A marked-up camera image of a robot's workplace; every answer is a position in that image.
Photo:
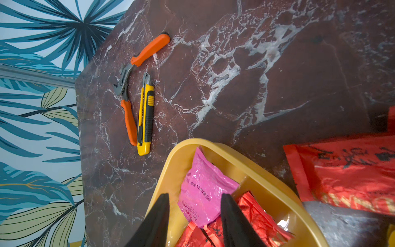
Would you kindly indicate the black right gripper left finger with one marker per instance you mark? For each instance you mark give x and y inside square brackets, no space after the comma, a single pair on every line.
[153,230]

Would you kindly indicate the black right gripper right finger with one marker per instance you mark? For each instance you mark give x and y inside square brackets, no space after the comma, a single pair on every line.
[237,231]

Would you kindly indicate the red tea bag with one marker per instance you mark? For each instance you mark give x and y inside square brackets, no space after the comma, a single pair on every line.
[211,235]
[356,173]

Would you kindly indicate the small pink tea bag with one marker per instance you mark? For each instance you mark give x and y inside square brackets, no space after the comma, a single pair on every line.
[202,189]

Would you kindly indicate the yellow plastic tray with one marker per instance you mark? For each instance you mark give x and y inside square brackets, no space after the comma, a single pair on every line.
[274,196]

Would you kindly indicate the yellow tea bag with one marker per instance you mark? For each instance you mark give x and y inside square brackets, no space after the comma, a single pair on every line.
[391,236]

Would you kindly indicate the yellow black utility knife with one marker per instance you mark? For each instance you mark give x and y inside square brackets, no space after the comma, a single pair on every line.
[145,119]

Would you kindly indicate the orange handled pliers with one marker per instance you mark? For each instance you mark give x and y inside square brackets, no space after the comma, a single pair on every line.
[130,72]

